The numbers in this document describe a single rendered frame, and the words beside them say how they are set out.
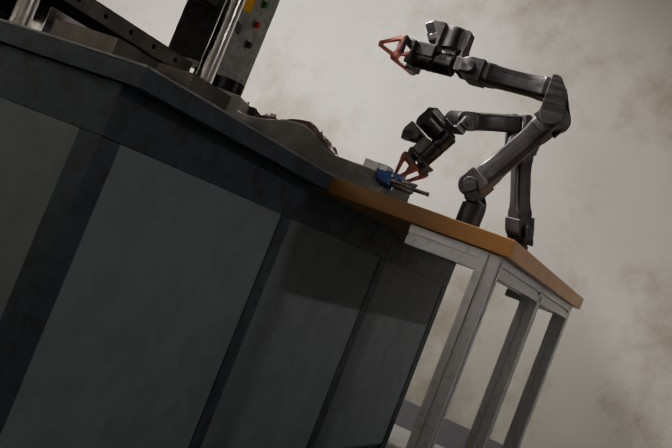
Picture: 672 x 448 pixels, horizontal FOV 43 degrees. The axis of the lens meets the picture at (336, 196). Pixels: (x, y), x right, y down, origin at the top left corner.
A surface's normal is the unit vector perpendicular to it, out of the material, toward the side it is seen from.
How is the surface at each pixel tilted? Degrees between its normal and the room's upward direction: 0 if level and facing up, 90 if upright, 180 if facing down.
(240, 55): 90
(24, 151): 90
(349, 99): 90
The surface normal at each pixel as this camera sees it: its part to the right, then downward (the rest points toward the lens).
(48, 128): -0.40, -0.22
